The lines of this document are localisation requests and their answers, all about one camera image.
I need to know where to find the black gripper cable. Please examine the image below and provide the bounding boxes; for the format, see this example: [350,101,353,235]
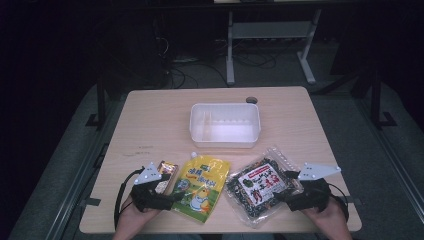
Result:
[328,183,350,224]
[113,167,145,231]

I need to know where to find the yellow spouted pouch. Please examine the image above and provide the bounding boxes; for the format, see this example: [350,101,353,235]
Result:
[171,151,232,224]

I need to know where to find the black metal stand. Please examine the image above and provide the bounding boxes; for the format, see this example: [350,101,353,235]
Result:
[85,74,108,130]
[349,68,398,130]

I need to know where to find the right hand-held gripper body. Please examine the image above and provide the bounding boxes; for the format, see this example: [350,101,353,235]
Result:
[285,162,342,213]

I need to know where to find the red and yellow box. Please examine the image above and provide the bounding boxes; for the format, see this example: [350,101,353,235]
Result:
[154,160,179,195]

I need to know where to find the clear dried seaweed packet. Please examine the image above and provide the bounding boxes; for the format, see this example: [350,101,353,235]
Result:
[223,145,305,229]

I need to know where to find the person's right hand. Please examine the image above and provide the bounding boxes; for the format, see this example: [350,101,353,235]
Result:
[300,196,354,240]

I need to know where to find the person's left hand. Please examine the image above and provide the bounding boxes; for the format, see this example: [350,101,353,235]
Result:
[112,195,162,240]

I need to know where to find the white plastic container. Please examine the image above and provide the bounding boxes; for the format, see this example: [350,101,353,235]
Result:
[189,102,262,149]

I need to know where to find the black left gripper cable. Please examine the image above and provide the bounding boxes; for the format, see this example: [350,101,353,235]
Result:
[113,167,145,231]

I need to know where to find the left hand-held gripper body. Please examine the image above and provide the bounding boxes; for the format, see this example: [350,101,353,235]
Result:
[129,162,175,213]

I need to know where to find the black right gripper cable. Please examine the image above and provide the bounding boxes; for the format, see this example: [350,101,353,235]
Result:
[328,183,350,224]

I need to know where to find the black floor cables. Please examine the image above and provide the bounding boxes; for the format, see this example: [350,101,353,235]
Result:
[153,34,288,90]

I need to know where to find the white metal desk frame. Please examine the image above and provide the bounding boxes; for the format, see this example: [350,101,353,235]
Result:
[225,8,323,86]

